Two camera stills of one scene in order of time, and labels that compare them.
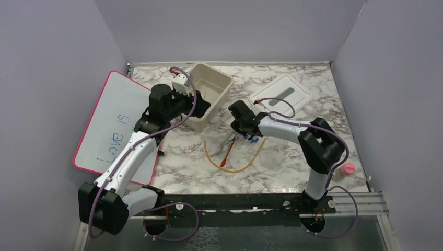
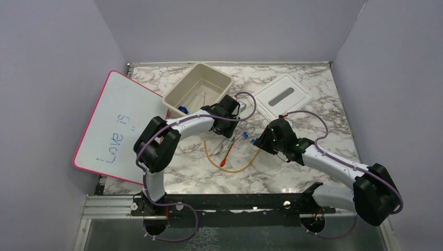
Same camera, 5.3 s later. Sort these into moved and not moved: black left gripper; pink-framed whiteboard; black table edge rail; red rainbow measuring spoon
Moved: black left gripper
Not moved: red rainbow measuring spoon; pink-framed whiteboard; black table edge rail
